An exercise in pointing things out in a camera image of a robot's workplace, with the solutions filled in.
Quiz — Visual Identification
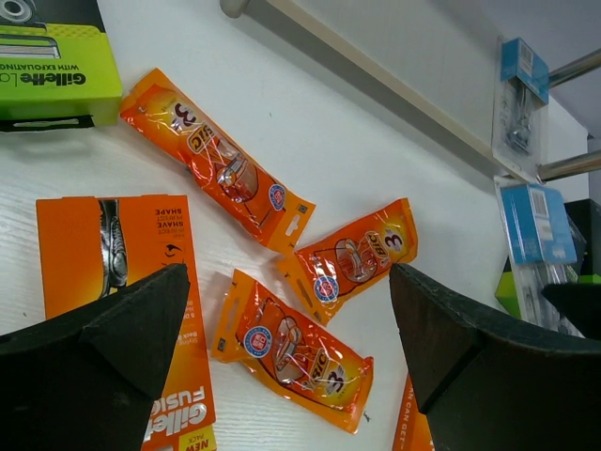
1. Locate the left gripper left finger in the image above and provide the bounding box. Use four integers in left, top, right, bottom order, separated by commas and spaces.
1, 264, 190, 450

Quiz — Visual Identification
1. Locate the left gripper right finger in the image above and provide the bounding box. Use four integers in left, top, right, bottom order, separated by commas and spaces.
390, 264, 600, 450

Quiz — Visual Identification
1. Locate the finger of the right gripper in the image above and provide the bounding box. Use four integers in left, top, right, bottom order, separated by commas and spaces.
542, 283, 601, 339

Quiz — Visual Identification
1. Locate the orange BIC razor bag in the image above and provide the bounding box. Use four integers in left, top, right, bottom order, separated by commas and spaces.
276, 198, 419, 325
211, 270, 374, 434
120, 69, 315, 255

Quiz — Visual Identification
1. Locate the blue clear razor blister pack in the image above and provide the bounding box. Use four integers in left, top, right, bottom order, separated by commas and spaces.
491, 36, 549, 183

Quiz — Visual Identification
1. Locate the white two-tier shelf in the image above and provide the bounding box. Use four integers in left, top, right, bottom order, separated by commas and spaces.
220, 0, 601, 184

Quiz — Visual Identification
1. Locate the right orange Gillette Fusion pack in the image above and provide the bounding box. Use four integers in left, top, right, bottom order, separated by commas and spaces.
392, 376, 435, 451

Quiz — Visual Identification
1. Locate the orange gillette fusion pack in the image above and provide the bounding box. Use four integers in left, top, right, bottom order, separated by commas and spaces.
36, 194, 217, 450
392, 376, 435, 451

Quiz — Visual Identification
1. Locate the left orange Gillette Fusion pack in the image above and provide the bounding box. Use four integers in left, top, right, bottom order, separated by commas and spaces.
36, 194, 217, 450

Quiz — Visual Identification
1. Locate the left black green razor box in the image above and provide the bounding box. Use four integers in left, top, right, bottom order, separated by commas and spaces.
1, 0, 122, 132

